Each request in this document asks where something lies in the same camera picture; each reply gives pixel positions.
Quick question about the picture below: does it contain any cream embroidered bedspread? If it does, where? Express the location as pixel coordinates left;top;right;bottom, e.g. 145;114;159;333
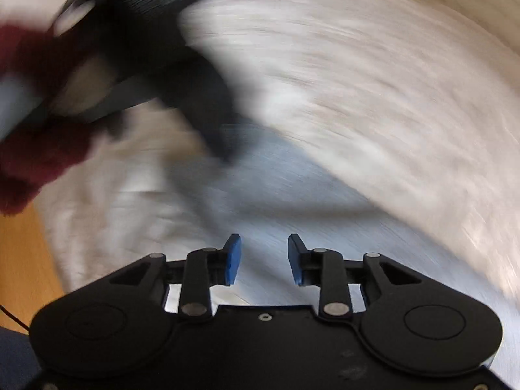
36;0;520;305

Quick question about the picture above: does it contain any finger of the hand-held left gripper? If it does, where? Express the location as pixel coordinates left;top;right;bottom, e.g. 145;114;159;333
162;58;249;168

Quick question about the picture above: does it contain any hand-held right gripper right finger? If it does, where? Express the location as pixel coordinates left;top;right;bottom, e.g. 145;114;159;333
287;233;422;321

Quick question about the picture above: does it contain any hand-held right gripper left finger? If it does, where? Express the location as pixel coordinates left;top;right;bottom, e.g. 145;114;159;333
108;233;243;321

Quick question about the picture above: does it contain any thin black cable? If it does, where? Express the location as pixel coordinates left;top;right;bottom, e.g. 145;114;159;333
0;305;30;331

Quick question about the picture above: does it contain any grey knitted sweater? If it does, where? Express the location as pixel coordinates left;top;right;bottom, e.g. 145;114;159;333
162;126;513;378

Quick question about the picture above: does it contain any person's left forearm red sleeve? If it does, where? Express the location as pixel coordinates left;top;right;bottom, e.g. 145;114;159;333
0;22;96;218

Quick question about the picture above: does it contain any person's dark blue clothing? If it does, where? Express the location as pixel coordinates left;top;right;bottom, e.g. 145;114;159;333
0;328;41;390

